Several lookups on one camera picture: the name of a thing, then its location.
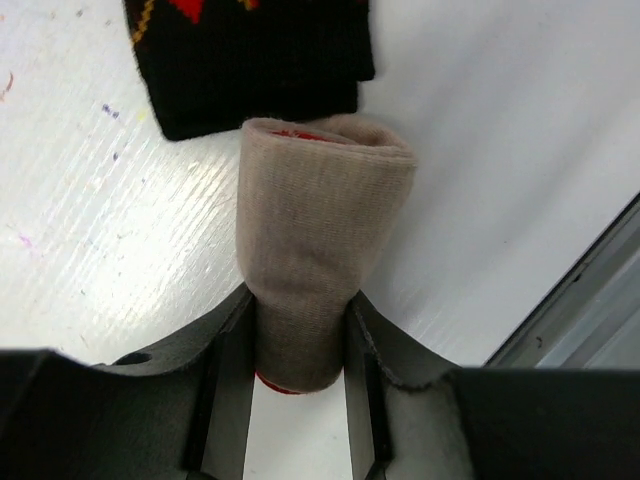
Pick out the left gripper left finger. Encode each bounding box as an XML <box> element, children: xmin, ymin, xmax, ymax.
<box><xmin>1</xmin><ymin>287</ymin><xmax>255</xmax><ymax>479</ymax></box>

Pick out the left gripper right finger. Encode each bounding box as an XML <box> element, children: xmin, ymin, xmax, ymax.
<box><xmin>344</xmin><ymin>294</ymin><xmax>639</xmax><ymax>479</ymax></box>

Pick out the beige and red reindeer sock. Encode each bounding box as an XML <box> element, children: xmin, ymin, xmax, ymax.
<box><xmin>236</xmin><ymin>115</ymin><xmax>418</xmax><ymax>394</ymax></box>

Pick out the black orange argyle sock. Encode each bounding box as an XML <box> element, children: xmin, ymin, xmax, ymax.
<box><xmin>122</xmin><ymin>0</ymin><xmax>375</xmax><ymax>141</ymax></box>

